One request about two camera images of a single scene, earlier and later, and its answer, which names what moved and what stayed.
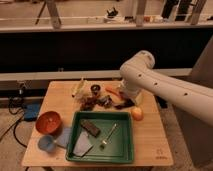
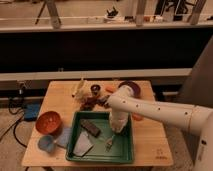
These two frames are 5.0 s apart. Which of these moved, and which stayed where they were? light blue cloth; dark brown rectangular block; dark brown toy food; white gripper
Moved: white gripper
Stayed: dark brown toy food; dark brown rectangular block; light blue cloth
